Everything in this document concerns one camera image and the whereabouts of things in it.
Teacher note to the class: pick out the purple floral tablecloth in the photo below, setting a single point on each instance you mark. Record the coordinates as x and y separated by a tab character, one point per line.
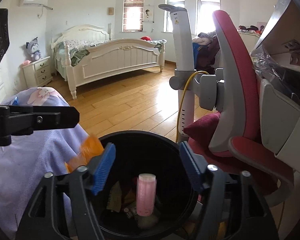
24	162

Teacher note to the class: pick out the orange snack wrapper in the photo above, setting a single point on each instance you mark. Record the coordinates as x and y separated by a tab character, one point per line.
90	148

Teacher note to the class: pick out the pink plush on nightstand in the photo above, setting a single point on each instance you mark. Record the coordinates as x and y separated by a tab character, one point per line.
26	62

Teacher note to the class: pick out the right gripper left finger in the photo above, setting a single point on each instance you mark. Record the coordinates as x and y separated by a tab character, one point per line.
44	216

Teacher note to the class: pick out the black trash bin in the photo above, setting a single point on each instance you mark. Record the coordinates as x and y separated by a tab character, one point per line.
140	152

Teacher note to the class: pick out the green bedding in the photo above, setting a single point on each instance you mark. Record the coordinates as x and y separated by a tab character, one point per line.
78	49

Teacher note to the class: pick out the dark red armchair with clothes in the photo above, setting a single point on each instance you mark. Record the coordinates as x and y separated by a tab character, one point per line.
205	48

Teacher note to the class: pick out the white dresser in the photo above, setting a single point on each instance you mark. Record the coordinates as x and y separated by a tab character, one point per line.
250	39

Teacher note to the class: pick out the wall picture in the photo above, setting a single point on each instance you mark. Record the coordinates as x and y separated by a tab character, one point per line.
148	13

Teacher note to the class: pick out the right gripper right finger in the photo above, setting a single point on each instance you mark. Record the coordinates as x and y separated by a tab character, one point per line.
231	208

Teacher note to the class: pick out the white bed frame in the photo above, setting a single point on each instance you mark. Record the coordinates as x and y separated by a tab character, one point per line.
105	61

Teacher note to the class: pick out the white nightstand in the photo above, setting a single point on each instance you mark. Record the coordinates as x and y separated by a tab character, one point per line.
38	73

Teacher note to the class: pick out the purple plush toy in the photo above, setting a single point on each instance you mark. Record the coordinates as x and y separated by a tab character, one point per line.
33	50

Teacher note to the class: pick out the red grey desk chair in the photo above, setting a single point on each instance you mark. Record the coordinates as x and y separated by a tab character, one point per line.
241	119

